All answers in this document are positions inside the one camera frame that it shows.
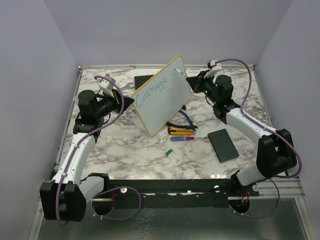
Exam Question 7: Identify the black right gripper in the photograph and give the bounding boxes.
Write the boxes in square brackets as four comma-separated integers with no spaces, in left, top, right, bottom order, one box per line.
[187,70,220,105]

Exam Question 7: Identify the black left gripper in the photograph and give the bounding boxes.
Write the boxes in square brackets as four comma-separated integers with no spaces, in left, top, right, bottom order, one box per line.
[94,88,134,120]

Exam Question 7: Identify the white green whiteboard marker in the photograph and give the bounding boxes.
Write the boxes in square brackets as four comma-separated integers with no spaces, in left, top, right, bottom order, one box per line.
[175,68,188,78]

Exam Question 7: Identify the yellow framed whiteboard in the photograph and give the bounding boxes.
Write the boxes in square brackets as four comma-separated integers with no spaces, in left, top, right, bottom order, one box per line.
[130,55,192,136]

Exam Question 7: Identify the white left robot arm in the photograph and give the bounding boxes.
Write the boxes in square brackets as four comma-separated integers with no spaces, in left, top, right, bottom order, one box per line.
[39,89,134,222]

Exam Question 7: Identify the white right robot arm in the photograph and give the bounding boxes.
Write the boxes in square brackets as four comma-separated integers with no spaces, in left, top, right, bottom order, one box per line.
[186,71,297,196]

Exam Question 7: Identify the silver open-end wrench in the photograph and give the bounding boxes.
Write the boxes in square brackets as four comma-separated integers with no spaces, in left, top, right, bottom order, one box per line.
[121,82,135,91]

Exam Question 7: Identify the small white square device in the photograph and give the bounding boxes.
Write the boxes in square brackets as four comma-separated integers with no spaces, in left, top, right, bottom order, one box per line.
[73,95,79,104]

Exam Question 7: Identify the yellow utility knife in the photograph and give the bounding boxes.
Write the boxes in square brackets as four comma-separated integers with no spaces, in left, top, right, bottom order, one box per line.
[167,127,193,136]

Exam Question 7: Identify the blue red screwdriver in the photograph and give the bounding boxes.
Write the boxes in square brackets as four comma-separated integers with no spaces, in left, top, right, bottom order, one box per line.
[170,136,208,142]

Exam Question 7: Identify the green marker cap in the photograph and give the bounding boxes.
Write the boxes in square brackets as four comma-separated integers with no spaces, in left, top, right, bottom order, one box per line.
[165,149,173,156]

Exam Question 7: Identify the large black network switch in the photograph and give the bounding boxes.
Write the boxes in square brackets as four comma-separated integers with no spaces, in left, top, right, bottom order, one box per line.
[134,75,153,90]

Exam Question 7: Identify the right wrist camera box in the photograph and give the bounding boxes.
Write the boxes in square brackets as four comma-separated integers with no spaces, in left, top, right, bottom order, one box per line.
[207,58,222,71]

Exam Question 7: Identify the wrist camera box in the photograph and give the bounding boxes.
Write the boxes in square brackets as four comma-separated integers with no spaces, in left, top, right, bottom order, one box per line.
[207,58,222,71]
[98,76,116,95]

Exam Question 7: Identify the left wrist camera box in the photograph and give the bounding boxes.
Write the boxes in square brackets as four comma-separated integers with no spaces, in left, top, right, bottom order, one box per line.
[98,76,116,95]

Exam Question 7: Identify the blue handled cutting pliers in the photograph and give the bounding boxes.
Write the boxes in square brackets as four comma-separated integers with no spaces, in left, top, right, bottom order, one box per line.
[166,110,199,132]

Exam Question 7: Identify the small black network switch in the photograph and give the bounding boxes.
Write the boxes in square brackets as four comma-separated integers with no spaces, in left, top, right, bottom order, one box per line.
[207,129,240,163]

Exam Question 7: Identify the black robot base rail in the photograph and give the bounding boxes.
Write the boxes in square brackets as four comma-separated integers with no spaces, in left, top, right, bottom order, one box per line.
[82,178,261,210]

